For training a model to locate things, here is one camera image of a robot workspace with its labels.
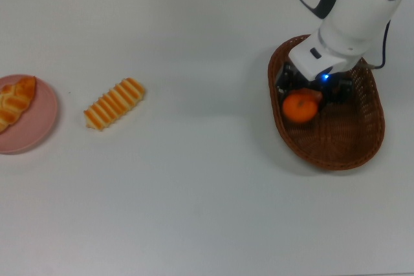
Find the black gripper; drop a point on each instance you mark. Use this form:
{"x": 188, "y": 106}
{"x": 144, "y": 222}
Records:
{"x": 299, "y": 77}

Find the braided toy bread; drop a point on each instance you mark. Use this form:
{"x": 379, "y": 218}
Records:
{"x": 16, "y": 101}

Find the toy orange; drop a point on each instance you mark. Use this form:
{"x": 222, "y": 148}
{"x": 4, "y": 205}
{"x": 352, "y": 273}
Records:
{"x": 300, "y": 108}

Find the brown woven basket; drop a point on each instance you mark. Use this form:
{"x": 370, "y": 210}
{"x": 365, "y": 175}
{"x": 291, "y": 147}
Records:
{"x": 339, "y": 140}

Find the pink plate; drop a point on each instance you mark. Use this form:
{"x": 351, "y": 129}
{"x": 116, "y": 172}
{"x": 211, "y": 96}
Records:
{"x": 35, "y": 127}

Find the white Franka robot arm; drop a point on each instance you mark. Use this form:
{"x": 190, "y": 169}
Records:
{"x": 349, "y": 24}

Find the striped toy bread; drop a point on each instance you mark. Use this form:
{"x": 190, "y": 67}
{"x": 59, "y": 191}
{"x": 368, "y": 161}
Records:
{"x": 113, "y": 104}

